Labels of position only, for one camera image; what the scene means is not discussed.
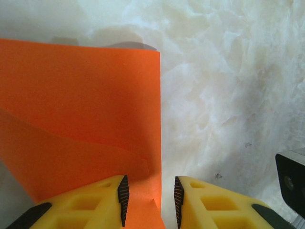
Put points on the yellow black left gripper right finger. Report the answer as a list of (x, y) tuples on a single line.
[(214, 205)]

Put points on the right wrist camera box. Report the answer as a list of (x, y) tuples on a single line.
[(290, 181)]

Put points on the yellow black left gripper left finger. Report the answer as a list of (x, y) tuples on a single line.
[(90, 202)]

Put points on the orange paper sheet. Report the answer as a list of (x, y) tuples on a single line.
[(83, 95)]

